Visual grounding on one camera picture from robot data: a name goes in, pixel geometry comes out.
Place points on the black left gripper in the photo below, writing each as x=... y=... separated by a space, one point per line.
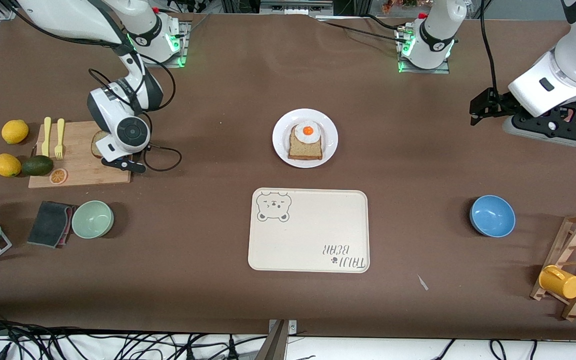
x=499 y=104

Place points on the white round plate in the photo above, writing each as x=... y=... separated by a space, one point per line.
x=280 y=142

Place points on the brown bread slice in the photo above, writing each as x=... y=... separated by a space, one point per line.
x=304 y=150
x=99 y=145

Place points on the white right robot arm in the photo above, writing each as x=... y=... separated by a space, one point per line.
x=68 y=17

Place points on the blue bowl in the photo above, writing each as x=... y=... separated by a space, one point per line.
x=493 y=216

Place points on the wooden mug rack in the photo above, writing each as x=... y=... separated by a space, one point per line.
x=555 y=262

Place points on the fried egg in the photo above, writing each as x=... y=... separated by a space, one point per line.
x=308 y=131

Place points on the small white paper scrap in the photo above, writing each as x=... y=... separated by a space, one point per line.
x=422 y=282

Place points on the yellow mug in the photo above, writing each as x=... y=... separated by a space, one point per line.
x=563 y=284

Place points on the cream bear print tray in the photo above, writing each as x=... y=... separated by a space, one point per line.
x=313 y=230

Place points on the wooden cutting board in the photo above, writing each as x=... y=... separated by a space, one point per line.
x=80 y=170

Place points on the mint green bowl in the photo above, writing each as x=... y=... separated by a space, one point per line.
x=92 y=220

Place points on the yellow plastic fork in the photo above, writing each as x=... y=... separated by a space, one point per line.
x=59 y=140

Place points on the orange half slice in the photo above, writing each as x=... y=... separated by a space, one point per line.
x=58 y=176

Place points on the yellow plastic knife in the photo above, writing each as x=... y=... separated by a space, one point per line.
x=46 y=137

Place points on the dark green avocado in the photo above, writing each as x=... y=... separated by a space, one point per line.
x=37 y=166

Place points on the dark grey folded cloth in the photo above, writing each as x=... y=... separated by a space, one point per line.
x=48 y=223

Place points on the yellow lemon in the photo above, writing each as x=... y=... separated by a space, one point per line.
x=6 y=165
x=14 y=132

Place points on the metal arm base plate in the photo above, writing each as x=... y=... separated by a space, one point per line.
x=425 y=71
x=184 y=45

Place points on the grey metal frame box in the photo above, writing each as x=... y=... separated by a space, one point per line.
x=295 y=7

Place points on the metal table edge bracket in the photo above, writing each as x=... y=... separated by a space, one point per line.
x=279 y=345

